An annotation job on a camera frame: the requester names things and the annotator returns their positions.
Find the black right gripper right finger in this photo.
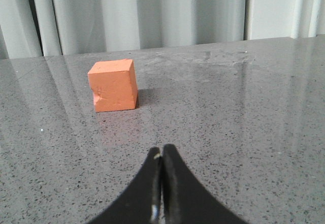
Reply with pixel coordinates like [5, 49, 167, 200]
[162, 144, 246, 223]

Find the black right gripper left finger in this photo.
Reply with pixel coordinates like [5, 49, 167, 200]
[90, 147, 162, 223]

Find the orange foam cube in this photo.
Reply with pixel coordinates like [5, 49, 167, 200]
[88, 59, 138, 112]

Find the grey pleated curtain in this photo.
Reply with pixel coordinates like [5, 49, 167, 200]
[1, 0, 324, 58]

